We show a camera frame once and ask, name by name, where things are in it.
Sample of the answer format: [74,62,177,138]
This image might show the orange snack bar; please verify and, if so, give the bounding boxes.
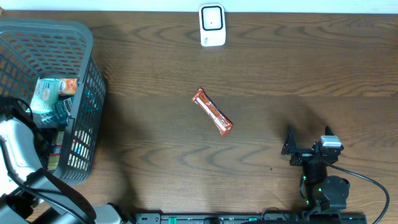
[192,88,233,136]

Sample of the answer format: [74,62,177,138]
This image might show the teal mouthwash bottle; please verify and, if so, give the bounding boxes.
[40,96,74,126]

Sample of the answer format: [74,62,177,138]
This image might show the small orange tissue pack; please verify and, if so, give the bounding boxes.
[58,78,78,96]

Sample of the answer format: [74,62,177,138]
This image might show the yellow snack bag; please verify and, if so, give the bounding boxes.
[47,131,65,170]

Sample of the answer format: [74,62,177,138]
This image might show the pale wet wipes pack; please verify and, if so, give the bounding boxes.
[30,78,60,113]

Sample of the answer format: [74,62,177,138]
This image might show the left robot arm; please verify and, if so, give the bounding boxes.
[1,96,136,224]

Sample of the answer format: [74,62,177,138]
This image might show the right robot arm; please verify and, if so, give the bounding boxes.
[281,126,350,223]

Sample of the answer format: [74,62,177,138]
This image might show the white barcode scanner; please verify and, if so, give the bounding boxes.
[198,4,226,47]

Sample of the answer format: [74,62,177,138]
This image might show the grey plastic basket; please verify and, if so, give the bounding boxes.
[1,18,106,186]

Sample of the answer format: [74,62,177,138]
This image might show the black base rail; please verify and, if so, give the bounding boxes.
[134,212,367,224]

